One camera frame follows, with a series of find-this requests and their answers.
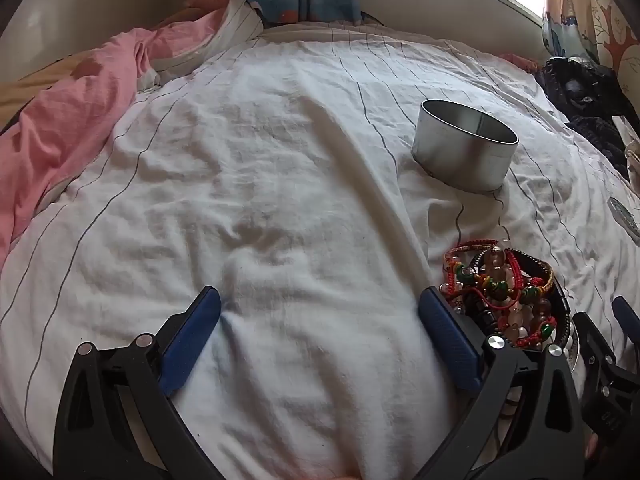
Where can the round patterned lid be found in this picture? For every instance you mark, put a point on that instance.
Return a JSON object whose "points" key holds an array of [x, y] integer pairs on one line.
{"points": [[625, 217]]}

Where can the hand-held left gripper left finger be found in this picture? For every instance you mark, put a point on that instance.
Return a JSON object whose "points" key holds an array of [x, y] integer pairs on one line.
{"points": [[192, 330]]}

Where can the round black jewelry box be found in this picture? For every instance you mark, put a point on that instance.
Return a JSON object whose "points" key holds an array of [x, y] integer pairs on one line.
{"points": [[562, 305]]}

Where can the white striped duvet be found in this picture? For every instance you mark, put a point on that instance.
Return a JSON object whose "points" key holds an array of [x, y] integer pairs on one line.
{"points": [[250, 160]]}

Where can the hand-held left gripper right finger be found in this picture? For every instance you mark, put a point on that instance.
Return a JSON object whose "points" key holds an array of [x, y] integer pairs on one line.
{"points": [[445, 330]]}

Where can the pink blanket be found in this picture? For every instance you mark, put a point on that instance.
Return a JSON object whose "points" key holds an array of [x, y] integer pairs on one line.
{"points": [[65, 125]]}

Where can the small pink cloth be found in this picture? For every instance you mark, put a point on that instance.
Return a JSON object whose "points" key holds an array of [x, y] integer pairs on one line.
{"points": [[520, 60]]}

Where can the orange cloth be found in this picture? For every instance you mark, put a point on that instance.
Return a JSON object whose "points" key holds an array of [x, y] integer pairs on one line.
{"points": [[205, 0]]}

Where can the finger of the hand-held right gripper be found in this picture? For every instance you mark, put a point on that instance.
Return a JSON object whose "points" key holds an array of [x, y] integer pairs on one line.
{"points": [[595, 345], [627, 312]]}

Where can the cream cloth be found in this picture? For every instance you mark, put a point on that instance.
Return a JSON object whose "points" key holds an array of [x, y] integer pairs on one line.
{"points": [[631, 145]]}

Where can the round silver metal tin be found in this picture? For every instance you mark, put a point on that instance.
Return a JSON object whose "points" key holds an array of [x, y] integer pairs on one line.
{"points": [[450, 155]]}

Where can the cream wardrobe with tree print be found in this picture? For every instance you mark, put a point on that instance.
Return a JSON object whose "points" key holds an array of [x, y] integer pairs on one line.
{"points": [[620, 35]]}

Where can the pink curtain with blue hem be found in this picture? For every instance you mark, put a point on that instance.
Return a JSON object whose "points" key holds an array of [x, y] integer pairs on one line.
{"points": [[565, 5]]}

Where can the black jacket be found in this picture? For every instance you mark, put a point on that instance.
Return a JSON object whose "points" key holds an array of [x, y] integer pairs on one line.
{"points": [[580, 90]]}

